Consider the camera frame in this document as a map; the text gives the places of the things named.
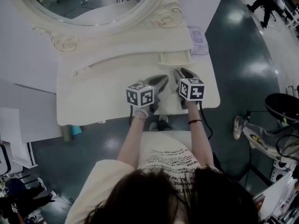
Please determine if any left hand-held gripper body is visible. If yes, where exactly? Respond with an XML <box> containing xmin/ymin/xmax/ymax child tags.
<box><xmin>126</xmin><ymin>82</ymin><xmax>162</xmax><ymax>114</ymax></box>

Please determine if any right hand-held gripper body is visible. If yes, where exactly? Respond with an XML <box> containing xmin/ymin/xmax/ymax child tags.
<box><xmin>178</xmin><ymin>77</ymin><xmax>206</xmax><ymax>109</ymax></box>

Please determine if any small cream drawer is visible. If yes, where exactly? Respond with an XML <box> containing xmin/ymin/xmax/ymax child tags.
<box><xmin>68</xmin><ymin>64</ymin><xmax>93</xmax><ymax>77</ymax></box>
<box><xmin>158</xmin><ymin>49</ymin><xmax>196</xmax><ymax>68</ymax></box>

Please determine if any cream vanity dressing table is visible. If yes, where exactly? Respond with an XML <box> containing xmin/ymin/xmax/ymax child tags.
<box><xmin>56</xmin><ymin>17</ymin><xmax>221</xmax><ymax>127</ymax></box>

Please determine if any person's left forearm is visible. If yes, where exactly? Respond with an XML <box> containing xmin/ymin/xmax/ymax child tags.
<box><xmin>116</xmin><ymin>112</ymin><xmax>150</xmax><ymax>170</ymax></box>

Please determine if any person's right forearm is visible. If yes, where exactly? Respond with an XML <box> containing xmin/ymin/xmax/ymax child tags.
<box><xmin>186</xmin><ymin>100</ymin><xmax>214</xmax><ymax>168</ymax></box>

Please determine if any clear plastic box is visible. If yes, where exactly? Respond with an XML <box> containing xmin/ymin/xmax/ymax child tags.
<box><xmin>188</xmin><ymin>26</ymin><xmax>209</xmax><ymax>56</ymax></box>

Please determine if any person's cream printed shirt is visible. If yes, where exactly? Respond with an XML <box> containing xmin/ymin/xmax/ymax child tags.
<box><xmin>67</xmin><ymin>131</ymin><xmax>226</xmax><ymax>224</ymax></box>

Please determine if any ornate cream oval mirror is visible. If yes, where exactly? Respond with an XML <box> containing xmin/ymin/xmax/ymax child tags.
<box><xmin>9</xmin><ymin>0</ymin><xmax>185</xmax><ymax>53</ymax></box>

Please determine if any grey cylindrical container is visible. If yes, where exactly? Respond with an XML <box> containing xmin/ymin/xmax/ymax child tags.
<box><xmin>61</xmin><ymin>125</ymin><xmax>76</xmax><ymax>142</ymax></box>

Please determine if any black round chair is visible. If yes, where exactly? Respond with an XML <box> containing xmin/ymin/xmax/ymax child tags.
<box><xmin>264</xmin><ymin>92</ymin><xmax>299</xmax><ymax>121</ymax></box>

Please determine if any white cabinet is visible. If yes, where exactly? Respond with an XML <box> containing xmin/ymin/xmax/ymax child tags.
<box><xmin>0</xmin><ymin>107</ymin><xmax>38</xmax><ymax>172</ymax></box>

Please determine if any white desk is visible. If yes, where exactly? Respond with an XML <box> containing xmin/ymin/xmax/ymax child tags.
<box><xmin>253</xmin><ymin>169</ymin><xmax>299</xmax><ymax>223</ymax></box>

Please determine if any white bead bracelet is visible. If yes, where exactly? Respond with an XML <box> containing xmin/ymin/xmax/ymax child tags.
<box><xmin>135</xmin><ymin>108</ymin><xmax>150</xmax><ymax>117</ymax></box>

